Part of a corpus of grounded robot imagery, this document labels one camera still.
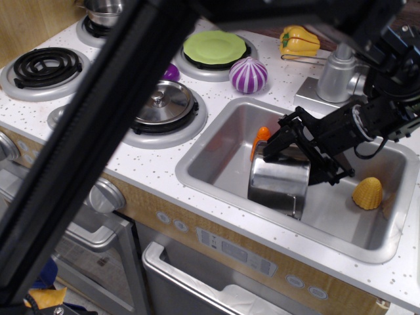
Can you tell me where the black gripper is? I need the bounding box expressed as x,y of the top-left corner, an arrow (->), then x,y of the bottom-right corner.
262,103 -> 374,186

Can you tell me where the steel pot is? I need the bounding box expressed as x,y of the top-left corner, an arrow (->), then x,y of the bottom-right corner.
247,141 -> 310,220
81,0 -> 127,28

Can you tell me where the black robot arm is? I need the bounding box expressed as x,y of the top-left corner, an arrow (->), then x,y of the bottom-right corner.
192,1 -> 419,184

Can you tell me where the silver sink basin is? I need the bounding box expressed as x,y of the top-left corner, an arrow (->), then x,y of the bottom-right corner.
175,98 -> 419,263

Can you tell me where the steel pot lid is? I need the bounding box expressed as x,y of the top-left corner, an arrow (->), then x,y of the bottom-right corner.
135,80 -> 194,126

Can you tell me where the orange toy carrot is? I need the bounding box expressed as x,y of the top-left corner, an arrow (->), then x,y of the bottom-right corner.
250,126 -> 271,161

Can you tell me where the yellow toy corn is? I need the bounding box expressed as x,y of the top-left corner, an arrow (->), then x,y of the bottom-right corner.
352,177 -> 383,211

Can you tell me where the silver faucet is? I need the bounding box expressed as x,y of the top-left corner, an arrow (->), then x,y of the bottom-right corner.
294,43 -> 367,115

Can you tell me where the purple striped toy onion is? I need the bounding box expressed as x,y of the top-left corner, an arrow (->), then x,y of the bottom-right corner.
229,56 -> 268,94

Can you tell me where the yellow toy bell pepper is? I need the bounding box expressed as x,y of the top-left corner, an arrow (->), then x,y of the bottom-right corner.
280,25 -> 320,58

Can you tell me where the back right stove burner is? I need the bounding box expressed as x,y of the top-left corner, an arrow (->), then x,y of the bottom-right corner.
175,36 -> 258,82

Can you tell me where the stove burner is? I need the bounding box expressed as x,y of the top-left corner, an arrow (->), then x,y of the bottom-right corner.
122,90 -> 207,150
76,16 -> 112,49
175,36 -> 258,82

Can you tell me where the green plastic plate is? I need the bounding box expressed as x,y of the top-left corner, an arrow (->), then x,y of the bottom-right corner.
183,30 -> 247,66

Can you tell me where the purple toy eggplant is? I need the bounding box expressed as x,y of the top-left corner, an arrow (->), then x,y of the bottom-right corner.
161,63 -> 180,81

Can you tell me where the front right stove burner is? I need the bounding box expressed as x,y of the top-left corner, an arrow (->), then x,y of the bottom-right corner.
122,90 -> 207,150

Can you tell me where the silver oven dial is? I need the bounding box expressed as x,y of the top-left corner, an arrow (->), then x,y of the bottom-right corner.
86,177 -> 126,213

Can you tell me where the back left stove burner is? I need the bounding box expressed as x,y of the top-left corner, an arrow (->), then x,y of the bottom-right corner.
76,16 -> 112,49

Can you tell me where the silver stove knob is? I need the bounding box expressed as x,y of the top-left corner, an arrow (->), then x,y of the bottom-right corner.
47,106 -> 66,130

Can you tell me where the front left coil burner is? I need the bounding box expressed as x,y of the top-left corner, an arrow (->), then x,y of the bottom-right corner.
1,47 -> 91,102

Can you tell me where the blue clamp tool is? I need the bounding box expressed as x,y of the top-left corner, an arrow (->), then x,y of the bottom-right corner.
32,258 -> 58,289

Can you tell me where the yellow cloth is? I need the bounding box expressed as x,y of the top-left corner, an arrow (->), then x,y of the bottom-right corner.
29,287 -> 67,309

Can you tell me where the dishwasher door with handle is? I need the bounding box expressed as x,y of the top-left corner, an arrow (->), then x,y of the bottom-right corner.
141,241 -> 316,315

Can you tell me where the oven door with handle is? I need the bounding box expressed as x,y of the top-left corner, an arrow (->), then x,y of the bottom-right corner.
52,203 -> 150,314

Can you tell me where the black foreground frame bar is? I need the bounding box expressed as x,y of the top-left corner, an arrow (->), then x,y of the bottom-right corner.
1,1 -> 200,314

